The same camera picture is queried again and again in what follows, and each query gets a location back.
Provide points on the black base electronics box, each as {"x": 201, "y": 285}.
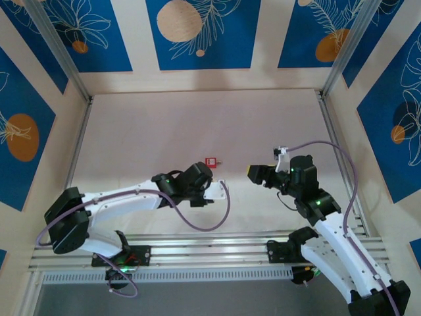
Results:
{"x": 113, "y": 276}
{"x": 299, "y": 276}

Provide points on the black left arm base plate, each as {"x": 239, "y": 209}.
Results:
{"x": 143, "y": 255}

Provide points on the aluminium rail beam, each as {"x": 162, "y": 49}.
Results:
{"x": 210, "y": 250}

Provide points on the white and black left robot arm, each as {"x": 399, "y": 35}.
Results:
{"x": 125, "y": 204}

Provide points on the aluminium frame post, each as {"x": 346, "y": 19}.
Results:
{"x": 59, "y": 49}
{"x": 350, "y": 49}

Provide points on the red padlock with steel shackle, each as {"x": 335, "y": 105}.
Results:
{"x": 210, "y": 162}

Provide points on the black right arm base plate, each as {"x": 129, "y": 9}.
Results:
{"x": 274, "y": 251}

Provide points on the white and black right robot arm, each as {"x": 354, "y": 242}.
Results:
{"x": 332, "y": 253}

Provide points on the aluminium table side rail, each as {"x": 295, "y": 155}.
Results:
{"x": 332, "y": 131}
{"x": 77, "y": 148}

